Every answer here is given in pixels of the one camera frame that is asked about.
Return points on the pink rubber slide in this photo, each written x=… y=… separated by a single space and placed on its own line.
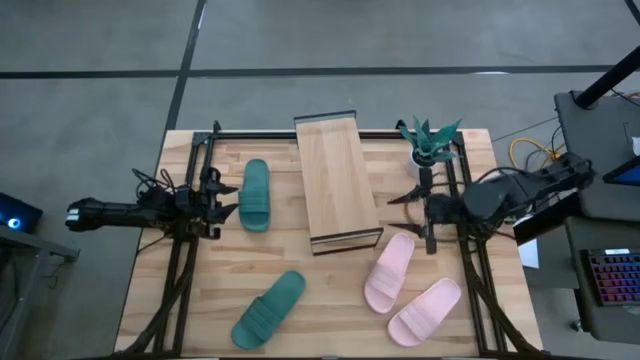
x=387 y=275
x=425 y=312

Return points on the white plant pot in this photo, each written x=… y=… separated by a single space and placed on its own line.
x=414 y=169

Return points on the black beam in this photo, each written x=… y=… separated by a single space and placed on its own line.
x=545 y=222

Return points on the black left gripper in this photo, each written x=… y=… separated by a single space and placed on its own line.
x=197 y=205

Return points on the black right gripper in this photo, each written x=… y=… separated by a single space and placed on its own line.
x=442 y=207

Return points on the black aluminium table frame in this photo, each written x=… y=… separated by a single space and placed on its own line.
x=250 y=135

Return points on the backlit rainbow keyboard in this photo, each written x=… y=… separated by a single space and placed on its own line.
x=617 y=277

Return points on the black pole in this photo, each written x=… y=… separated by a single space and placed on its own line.
x=607 y=77

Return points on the green spiky plant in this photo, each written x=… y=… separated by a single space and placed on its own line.
x=427 y=142

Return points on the white paper sheet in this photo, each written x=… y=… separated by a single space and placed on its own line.
x=530 y=255

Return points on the laptop with blue screen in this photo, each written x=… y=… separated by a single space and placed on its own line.
x=627 y=175

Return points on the grey metal stand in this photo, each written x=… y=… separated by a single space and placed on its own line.
x=30 y=242

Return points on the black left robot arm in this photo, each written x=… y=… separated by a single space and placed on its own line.
x=115 y=212

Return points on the black device with blue light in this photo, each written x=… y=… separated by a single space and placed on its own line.
x=25 y=212

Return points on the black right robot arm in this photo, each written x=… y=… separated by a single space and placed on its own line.
x=490 y=200

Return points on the wooden shelf with black frame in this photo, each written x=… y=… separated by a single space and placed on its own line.
x=335 y=185

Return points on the grey desk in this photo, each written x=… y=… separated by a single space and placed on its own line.
x=595 y=135

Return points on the green rubber slide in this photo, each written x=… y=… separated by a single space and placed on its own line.
x=267 y=312
x=254 y=200

